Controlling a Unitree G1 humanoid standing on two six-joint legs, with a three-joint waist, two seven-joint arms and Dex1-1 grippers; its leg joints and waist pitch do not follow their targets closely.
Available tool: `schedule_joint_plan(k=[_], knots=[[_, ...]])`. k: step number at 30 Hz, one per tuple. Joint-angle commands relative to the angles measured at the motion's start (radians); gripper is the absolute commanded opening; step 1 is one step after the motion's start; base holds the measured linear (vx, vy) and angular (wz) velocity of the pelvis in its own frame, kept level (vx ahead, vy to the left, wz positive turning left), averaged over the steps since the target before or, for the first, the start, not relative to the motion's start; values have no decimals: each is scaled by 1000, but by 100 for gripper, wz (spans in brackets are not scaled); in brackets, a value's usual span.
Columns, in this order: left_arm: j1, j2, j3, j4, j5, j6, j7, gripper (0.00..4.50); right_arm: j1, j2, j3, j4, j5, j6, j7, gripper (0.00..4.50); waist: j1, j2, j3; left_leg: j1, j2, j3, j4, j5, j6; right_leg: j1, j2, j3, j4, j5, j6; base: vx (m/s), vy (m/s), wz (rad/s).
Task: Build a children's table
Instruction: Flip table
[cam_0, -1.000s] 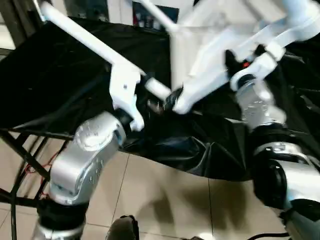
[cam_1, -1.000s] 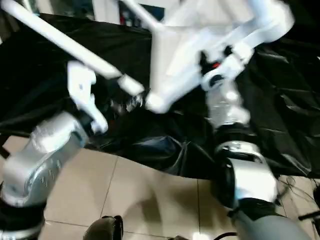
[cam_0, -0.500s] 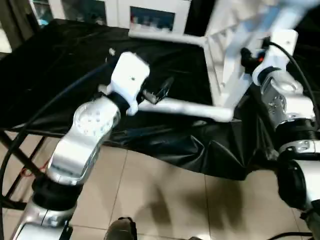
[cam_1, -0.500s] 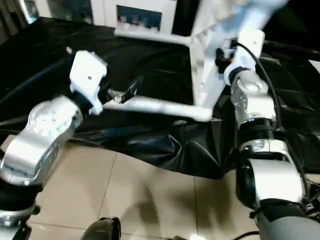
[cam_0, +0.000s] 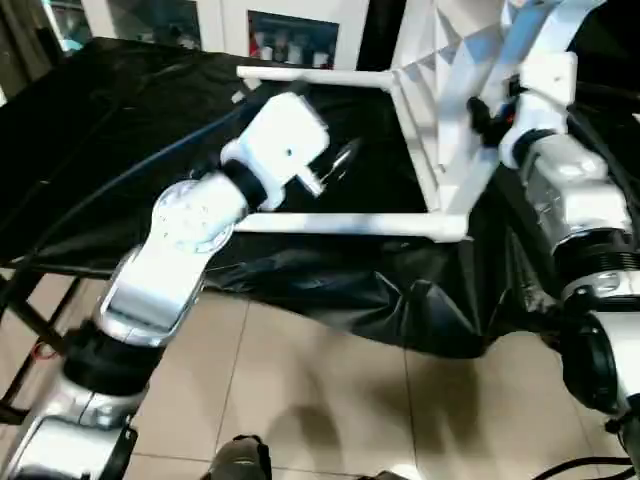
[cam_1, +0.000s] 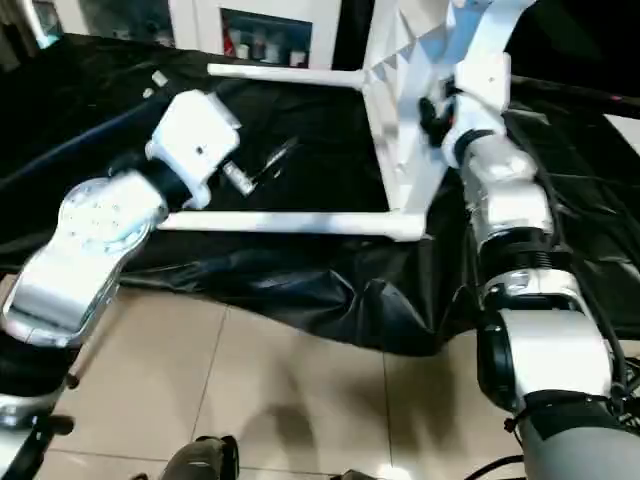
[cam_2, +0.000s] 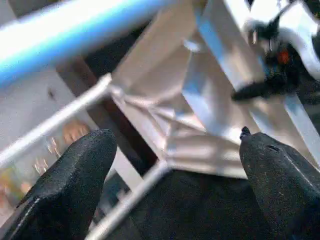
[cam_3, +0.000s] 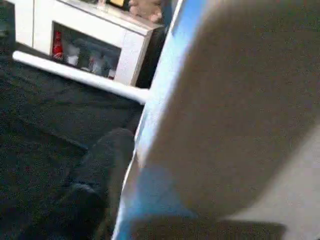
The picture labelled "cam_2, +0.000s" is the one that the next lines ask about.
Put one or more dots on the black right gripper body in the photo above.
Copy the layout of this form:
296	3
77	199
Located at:
285	60

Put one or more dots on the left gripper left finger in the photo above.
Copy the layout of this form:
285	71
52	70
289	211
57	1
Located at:
65	195

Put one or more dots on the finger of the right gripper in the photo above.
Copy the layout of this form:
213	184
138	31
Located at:
260	91

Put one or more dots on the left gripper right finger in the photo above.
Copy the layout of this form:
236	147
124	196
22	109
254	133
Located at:
285	185

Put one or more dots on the white plastic table top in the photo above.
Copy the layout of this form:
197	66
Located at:
210	105

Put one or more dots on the black work mat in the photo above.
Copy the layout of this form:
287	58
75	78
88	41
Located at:
200	210

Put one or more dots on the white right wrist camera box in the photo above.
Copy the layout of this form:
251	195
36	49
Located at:
300	30

